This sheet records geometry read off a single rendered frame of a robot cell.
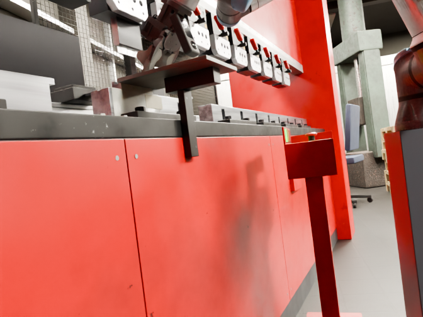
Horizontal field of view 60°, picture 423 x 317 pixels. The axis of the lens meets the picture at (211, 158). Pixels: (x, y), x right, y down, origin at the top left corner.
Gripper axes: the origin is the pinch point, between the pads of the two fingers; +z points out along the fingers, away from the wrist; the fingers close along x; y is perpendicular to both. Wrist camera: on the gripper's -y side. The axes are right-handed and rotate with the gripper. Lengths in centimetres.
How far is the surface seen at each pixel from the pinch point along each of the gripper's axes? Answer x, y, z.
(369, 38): -520, 51, -118
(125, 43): 3.4, 10.6, -4.2
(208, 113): -41.6, -0.9, 8.6
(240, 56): -76, 15, -15
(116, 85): 8.1, 3.4, 5.5
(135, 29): -1.7, 13.8, -8.0
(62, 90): 5.9, 22.4, 17.5
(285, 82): -152, 13, -13
